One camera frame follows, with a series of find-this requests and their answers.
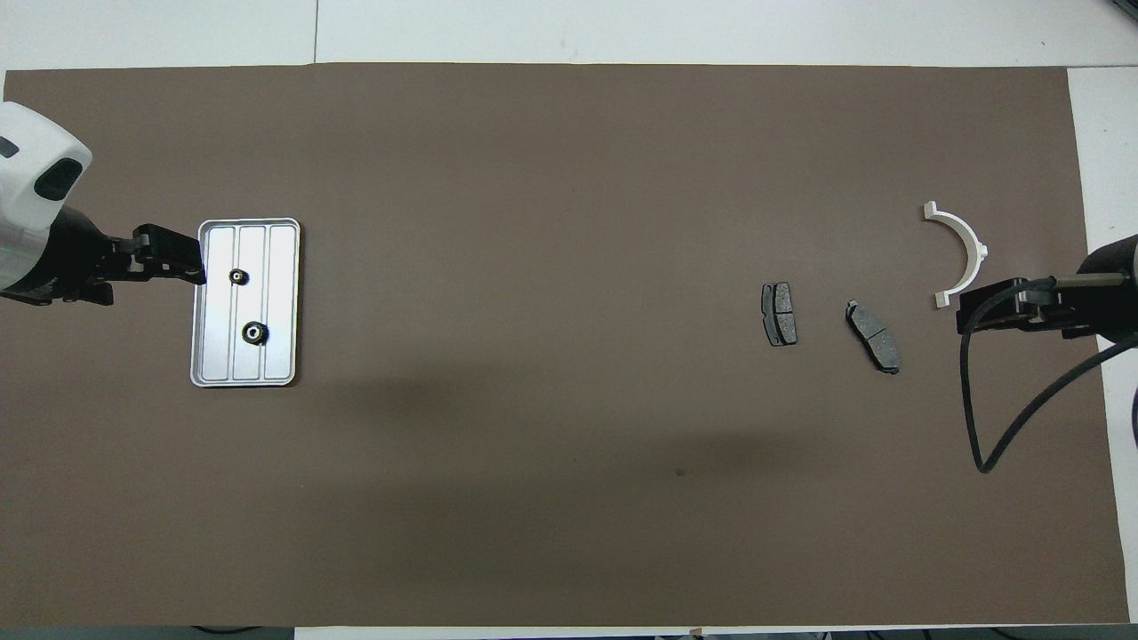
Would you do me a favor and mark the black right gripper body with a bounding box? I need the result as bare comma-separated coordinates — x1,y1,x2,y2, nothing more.
1022,234,1138,343

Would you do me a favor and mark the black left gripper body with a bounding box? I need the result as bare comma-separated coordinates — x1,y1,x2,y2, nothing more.
0,209,148,308

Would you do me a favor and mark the silver metal tray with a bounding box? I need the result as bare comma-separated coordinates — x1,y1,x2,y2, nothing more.
189,218,301,388

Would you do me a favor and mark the tapered dark brake pad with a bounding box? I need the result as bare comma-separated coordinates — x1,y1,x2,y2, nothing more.
844,300,902,375

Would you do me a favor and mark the rectangular dark brake pad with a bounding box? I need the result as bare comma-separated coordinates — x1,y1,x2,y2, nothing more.
761,282,798,348

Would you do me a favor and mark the brown table mat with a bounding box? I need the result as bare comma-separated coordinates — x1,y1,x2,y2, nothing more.
0,62,1130,628

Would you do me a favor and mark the white semicircular bracket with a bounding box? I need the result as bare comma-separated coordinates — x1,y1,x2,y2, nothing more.
922,201,990,310

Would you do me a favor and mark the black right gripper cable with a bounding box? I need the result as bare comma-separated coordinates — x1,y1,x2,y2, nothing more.
958,274,1138,475

